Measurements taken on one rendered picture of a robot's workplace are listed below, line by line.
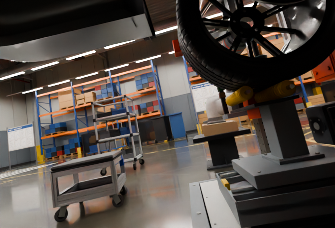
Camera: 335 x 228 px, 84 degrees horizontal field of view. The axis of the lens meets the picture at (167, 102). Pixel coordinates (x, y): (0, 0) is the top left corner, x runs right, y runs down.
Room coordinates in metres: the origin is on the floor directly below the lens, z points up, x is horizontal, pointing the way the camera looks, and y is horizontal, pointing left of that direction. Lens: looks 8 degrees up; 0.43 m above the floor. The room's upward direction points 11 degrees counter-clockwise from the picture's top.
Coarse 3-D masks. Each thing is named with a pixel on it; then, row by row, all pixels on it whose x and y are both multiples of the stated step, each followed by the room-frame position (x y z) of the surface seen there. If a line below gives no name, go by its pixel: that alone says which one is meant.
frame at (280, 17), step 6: (222, 0) 0.97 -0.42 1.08; (252, 0) 0.97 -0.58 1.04; (204, 6) 0.93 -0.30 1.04; (264, 6) 0.97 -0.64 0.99; (270, 6) 0.95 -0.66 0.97; (282, 6) 0.90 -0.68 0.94; (204, 12) 0.97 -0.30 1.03; (282, 12) 0.91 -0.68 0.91; (282, 18) 0.92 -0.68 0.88; (288, 18) 0.91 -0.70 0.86; (282, 24) 0.95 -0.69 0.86; (288, 24) 0.91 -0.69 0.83; (282, 36) 0.97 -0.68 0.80; (288, 36) 0.92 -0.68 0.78; (288, 42) 0.91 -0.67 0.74; (282, 48) 0.96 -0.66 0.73
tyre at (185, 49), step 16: (176, 0) 0.69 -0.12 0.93; (192, 0) 0.68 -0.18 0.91; (176, 16) 0.70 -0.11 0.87; (192, 16) 0.68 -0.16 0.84; (192, 32) 0.68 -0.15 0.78; (192, 48) 0.70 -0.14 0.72; (208, 48) 0.68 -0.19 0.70; (320, 48) 0.65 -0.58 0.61; (192, 64) 0.83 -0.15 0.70; (208, 64) 0.69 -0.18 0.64; (224, 64) 0.68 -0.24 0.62; (240, 64) 0.67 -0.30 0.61; (256, 64) 0.67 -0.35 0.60; (272, 64) 0.67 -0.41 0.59; (288, 64) 0.66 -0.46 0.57; (304, 64) 0.66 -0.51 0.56; (208, 80) 0.86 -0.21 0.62; (224, 80) 0.75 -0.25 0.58; (240, 80) 0.69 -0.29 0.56; (256, 80) 0.68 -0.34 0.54; (272, 80) 0.67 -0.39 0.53
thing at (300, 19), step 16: (208, 0) 0.90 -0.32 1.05; (240, 0) 0.86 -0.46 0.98; (304, 0) 0.76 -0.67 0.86; (320, 0) 0.68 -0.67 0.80; (240, 16) 0.83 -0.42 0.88; (256, 16) 0.85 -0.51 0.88; (304, 16) 0.78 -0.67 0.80; (320, 16) 0.68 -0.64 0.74; (208, 32) 0.68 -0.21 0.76; (256, 32) 0.82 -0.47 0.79; (288, 32) 0.85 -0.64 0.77; (304, 32) 0.77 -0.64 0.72; (320, 32) 0.66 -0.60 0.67; (224, 48) 0.68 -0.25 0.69; (272, 48) 0.86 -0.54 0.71; (288, 48) 0.87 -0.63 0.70; (304, 48) 0.66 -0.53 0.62
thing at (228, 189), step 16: (224, 176) 0.89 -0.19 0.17; (240, 176) 0.87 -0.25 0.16; (224, 192) 0.81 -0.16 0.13; (240, 192) 0.69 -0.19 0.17; (256, 192) 0.67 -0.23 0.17; (272, 192) 0.66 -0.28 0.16; (288, 192) 0.66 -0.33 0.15; (304, 192) 0.61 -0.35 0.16; (320, 192) 0.60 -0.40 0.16; (240, 208) 0.62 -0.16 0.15; (256, 208) 0.62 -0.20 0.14; (272, 208) 0.61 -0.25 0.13; (288, 208) 0.61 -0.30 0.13; (304, 208) 0.61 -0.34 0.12; (320, 208) 0.60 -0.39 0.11; (240, 224) 0.62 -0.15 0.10; (256, 224) 0.62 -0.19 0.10
